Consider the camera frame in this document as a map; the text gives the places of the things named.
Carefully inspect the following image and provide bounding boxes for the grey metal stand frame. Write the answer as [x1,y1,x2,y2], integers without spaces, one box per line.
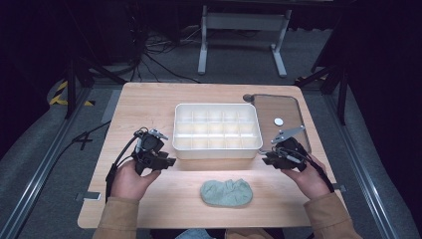
[197,4,294,79]

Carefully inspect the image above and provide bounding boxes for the white compartment box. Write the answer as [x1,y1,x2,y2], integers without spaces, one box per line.
[171,103,264,160]

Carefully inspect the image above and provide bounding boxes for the green folded cloth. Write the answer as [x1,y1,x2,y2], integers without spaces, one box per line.
[199,177,254,208]

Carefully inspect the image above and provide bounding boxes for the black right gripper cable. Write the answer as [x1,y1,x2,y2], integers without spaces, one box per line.
[276,146,335,194]

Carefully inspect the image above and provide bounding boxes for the bundle of black floor cables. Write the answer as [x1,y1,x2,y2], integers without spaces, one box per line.
[127,16,203,85]

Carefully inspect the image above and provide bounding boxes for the grey table edge clip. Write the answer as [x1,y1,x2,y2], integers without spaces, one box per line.
[331,182,348,194]
[75,191,102,202]

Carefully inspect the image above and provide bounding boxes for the black tripod stand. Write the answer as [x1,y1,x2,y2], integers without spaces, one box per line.
[294,61,350,126]
[63,54,128,120]

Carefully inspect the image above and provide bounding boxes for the person's right hand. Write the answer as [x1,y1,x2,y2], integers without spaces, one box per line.
[282,154,332,201]

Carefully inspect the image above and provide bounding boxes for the person's left hand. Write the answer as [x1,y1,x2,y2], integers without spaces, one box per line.
[110,159,162,202]

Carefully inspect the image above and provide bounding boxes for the metal floor rail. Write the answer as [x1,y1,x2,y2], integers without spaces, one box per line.
[0,85,95,239]
[321,93,396,239]

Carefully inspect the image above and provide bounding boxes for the person's legs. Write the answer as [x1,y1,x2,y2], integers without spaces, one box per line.
[174,227,277,239]

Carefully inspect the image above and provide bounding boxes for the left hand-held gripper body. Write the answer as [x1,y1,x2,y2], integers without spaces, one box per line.
[132,127,171,176]

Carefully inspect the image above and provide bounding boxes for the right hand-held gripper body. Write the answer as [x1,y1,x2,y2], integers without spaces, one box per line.
[269,124,312,173]

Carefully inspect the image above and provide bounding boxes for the black floor cable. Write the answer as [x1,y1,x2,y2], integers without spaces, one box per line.
[49,119,112,170]

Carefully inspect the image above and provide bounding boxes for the transparent plastic lid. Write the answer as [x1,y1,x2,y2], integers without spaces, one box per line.
[250,94,313,154]

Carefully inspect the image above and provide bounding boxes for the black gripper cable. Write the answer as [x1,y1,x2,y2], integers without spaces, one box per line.
[105,126,149,204]
[276,146,335,194]

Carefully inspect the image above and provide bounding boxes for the yellow black floor tape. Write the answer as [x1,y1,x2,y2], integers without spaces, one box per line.
[49,80,97,108]

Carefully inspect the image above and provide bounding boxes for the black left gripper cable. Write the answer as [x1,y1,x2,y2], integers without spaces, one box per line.
[105,126,149,204]

